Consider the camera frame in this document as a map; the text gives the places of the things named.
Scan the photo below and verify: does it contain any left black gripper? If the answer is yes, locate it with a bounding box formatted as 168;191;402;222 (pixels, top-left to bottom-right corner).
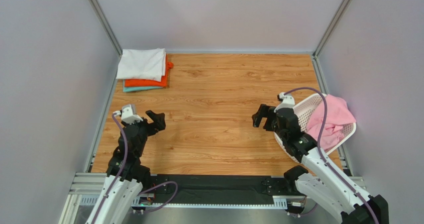
122;110;166;156

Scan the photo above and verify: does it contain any pink t shirt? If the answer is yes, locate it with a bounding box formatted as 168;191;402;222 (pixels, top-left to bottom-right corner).
306;95;356;152

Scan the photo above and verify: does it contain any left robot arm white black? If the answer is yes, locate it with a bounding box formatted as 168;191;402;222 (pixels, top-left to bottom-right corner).
86;105;166;224

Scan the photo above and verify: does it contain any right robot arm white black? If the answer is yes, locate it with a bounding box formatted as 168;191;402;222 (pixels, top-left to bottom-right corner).
252;104;389;224

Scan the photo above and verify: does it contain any white perforated plastic basket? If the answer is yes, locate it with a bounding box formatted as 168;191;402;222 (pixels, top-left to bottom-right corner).
274;94;356;163

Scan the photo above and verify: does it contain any folded teal t shirt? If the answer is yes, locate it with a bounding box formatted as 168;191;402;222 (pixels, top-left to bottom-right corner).
122;80;162;93

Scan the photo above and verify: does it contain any folded orange t shirt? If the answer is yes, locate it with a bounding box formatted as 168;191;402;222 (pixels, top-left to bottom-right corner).
124;55;174;88

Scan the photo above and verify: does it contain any folded white t shirt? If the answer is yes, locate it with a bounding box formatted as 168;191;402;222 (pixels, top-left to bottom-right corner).
116;49;166;82

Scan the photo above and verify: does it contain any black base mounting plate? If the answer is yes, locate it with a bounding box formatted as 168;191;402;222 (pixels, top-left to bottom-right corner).
141;174;305;205

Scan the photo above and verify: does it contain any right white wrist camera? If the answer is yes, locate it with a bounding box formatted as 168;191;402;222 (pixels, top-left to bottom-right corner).
274;93;295;112

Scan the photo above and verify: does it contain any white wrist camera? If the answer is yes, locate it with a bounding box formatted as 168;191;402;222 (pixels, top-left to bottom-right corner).
274;93;295;112
112;104;143;124

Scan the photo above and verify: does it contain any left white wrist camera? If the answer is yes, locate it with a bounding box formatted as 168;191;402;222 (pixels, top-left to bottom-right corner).
112;104;143;124

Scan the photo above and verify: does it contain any aluminium frame rail front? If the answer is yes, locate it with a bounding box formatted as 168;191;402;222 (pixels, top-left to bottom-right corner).
58;172;378;224

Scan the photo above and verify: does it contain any left aluminium corner post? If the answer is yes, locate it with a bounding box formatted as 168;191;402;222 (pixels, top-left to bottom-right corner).
88;0;122;57

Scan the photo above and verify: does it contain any aluminium corner post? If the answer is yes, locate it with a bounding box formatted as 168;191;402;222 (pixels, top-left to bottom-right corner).
313;0;352;59
88;0;122;57

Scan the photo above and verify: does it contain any right aluminium corner post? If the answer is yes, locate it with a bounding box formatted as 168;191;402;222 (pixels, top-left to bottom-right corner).
313;0;352;59

